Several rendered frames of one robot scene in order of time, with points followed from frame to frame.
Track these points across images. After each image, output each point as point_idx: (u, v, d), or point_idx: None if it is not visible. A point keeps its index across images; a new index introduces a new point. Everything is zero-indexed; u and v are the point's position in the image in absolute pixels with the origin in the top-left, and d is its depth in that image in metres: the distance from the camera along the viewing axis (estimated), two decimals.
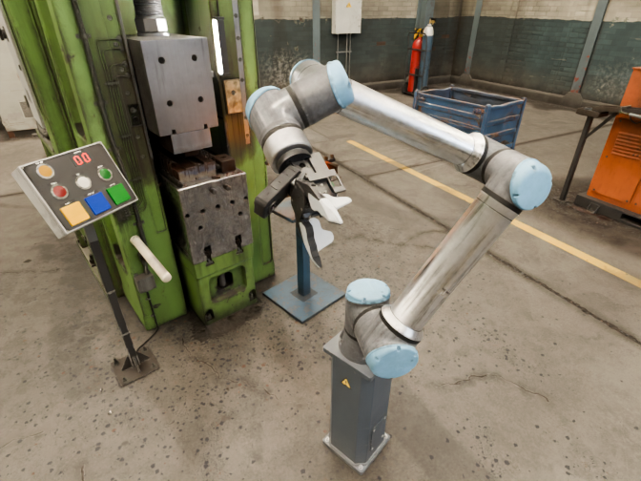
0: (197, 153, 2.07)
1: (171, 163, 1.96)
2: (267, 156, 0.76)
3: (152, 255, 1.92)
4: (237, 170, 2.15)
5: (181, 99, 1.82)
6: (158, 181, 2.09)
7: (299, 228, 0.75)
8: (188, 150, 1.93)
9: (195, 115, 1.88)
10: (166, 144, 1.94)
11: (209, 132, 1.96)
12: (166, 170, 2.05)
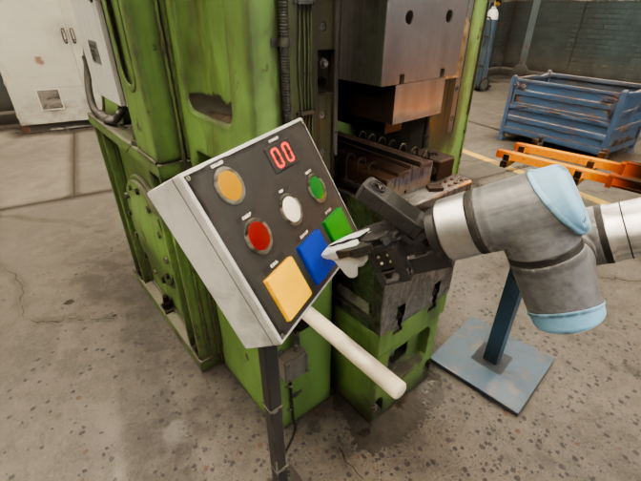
0: (400, 127, 1.16)
1: (370, 165, 1.08)
2: (446, 198, 0.54)
3: (344, 335, 1.04)
4: (455, 176, 1.27)
5: (425, 11, 0.90)
6: None
7: (363, 229, 0.66)
8: (410, 118, 1.02)
9: (435, 48, 0.97)
10: (366, 107, 1.03)
11: (444, 85, 1.05)
12: (347, 177, 1.17)
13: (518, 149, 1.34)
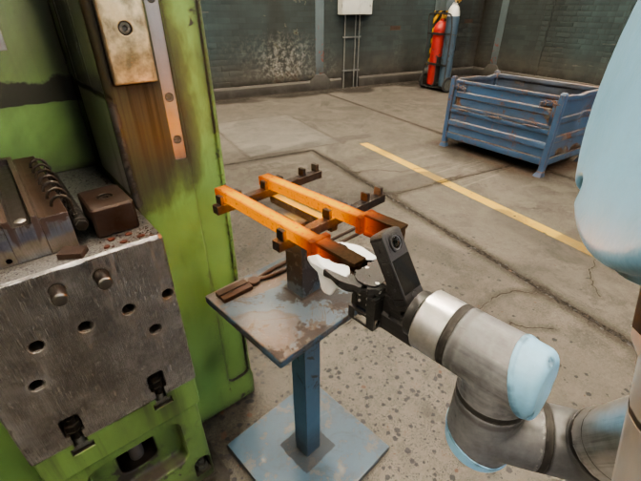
0: None
1: None
2: (444, 299, 0.52)
3: None
4: (143, 227, 0.85)
5: None
6: None
7: (374, 254, 0.65)
8: None
9: None
10: None
11: None
12: None
13: (260, 184, 0.93)
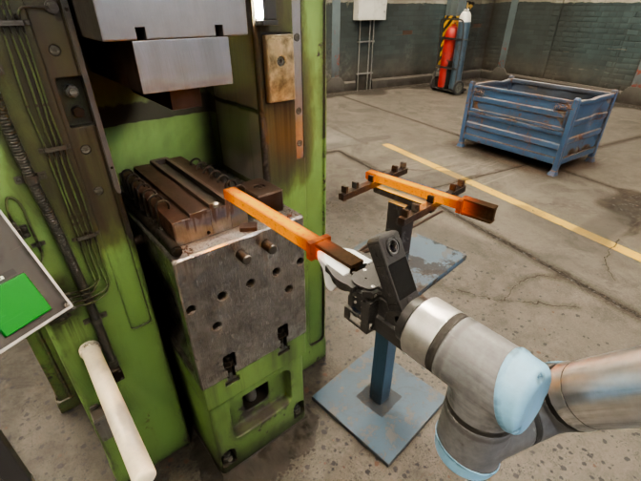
0: (199, 103, 0.95)
1: (156, 204, 0.94)
2: (437, 306, 0.52)
3: (116, 402, 0.90)
4: (287, 210, 1.13)
5: None
6: (134, 236, 1.07)
7: (368, 257, 0.65)
8: (177, 87, 0.81)
9: None
10: (125, 73, 0.82)
11: (227, 47, 0.84)
12: (149, 215, 1.03)
13: (368, 177, 1.21)
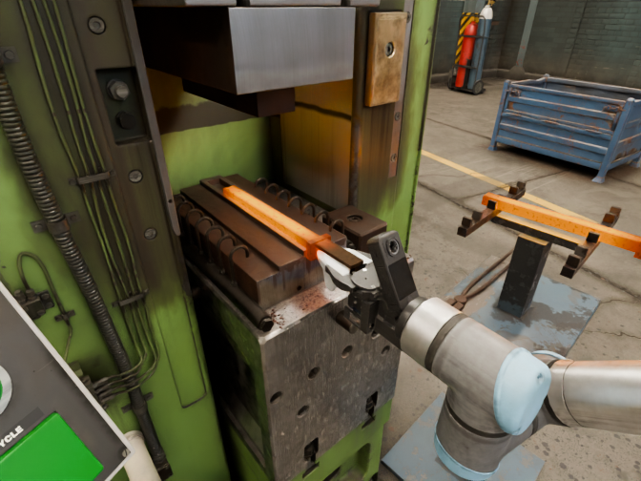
0: (292, 107, 0.67)
1: (233, 253, 0.66)
2: (437, 306, 0.52)
3: None
4: None
5: None
6: (191, 287, 0.78)
7: (368, 257, 0.65)
8: (283, 83, 0.53)
9: None
10: (201, 63, 0.54)
11: (352, 23, 0.56)
12: (213, 261, 0.75)
13: (487, 204, 0.92)
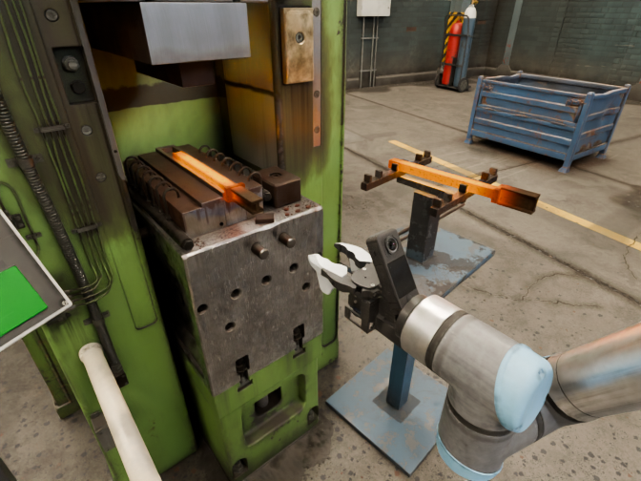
0: (212, 80, 0.86)
1: (165, 193, 0.85)
2: (437, 303, 0.51)
3: (121, 411, 0.81)
4: (305, 200, 1.04)
5: None
6: (140, 228, 0.98)
7: None
8: (190, 58, 0.72)
9: None
10: (131, 44, 0.73)
11: (245, 14, 0.75)
12: (155, 205, 0.94)
13: (391, 167, 1.12)
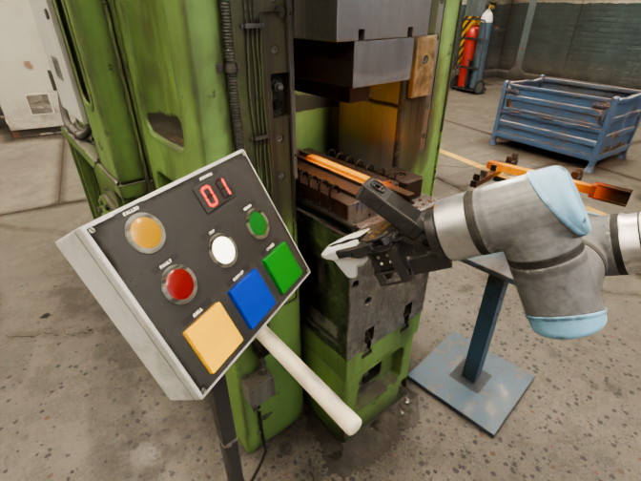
0: (367, 97, 1.06)
1: (331, 189, 1.05)
2: (446, 198, 0.54)
3: (302, 365, 1.00)
4: (423, 196, 1.23)
5: None
6: None
7: (363, 229, 0.66)
8: (375, 82, 0.92)
9: (400, 1, 0.87)
10: (326, 71, 0.93)
11: (412, 46, 0.95)
12: (311, 199, 1.14)
13: (490, 167, 1.31)
